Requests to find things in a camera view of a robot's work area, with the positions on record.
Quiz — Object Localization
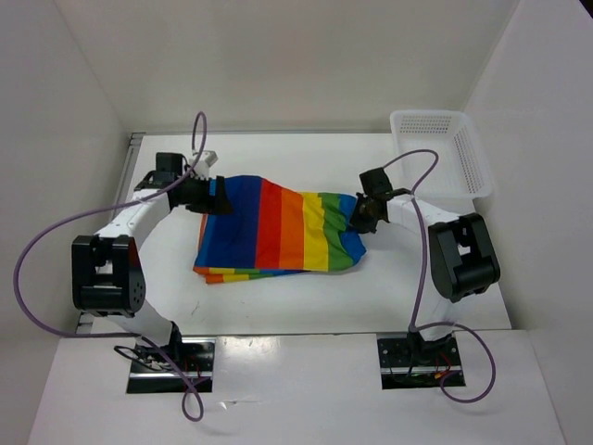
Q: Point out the white plastic basket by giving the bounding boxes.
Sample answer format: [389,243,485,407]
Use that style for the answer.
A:
[389,109,493,199]

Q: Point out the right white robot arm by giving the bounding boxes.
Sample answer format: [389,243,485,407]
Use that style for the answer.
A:
[349,189,501,366]

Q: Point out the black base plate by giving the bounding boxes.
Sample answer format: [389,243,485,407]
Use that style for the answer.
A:
[376,333,465,389]
[114,337,216,394]

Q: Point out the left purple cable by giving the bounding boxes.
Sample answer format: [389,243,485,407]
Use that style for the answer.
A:
[12,110,209,422]

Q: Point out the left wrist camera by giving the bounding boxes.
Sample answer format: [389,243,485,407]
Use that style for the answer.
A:
[156,152,185,176]

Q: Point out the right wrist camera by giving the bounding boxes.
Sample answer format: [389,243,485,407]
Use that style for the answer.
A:
[359,167,393,196]

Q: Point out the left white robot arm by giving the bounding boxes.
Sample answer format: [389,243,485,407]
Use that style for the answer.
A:
[71,171,233,371]

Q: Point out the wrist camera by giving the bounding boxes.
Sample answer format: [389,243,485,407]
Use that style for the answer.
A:
[156,152,185,176]
[359,167,393,196]

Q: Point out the rainbow striped shorts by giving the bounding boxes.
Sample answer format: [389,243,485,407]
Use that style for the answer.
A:
[194,175,366,285]

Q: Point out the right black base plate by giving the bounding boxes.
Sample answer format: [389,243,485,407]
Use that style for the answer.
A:
[376,333,465,389]

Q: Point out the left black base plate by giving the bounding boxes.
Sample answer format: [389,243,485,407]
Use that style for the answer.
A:
[114,337,216,394]

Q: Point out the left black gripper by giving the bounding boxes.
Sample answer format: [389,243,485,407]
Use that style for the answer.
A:
[176,172,233,216]

